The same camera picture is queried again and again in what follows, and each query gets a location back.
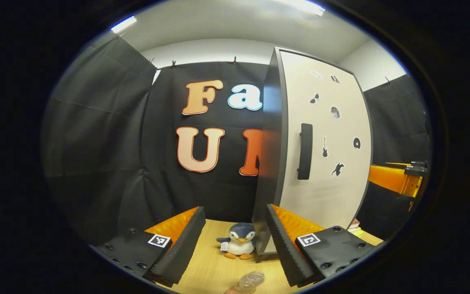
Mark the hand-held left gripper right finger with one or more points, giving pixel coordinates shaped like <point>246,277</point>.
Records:
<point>284,253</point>

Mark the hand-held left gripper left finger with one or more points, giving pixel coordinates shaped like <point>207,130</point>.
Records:
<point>184,249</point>

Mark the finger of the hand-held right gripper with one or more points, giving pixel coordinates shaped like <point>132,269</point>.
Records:
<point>386,177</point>
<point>418,167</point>

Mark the clear plastic bottle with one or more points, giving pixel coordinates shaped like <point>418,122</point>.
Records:
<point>251,281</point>

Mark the white cabinet door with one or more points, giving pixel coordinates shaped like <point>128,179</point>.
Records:
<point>333,196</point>

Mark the dark grey cabinet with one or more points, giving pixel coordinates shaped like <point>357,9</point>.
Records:
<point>269,163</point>

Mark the penguin plush toy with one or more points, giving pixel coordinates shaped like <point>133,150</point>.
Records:
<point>241,245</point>

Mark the stack of books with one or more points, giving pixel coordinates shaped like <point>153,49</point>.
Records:
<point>354,226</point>

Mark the black backdrop cloth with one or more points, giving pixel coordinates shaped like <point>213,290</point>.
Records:
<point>96,143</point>

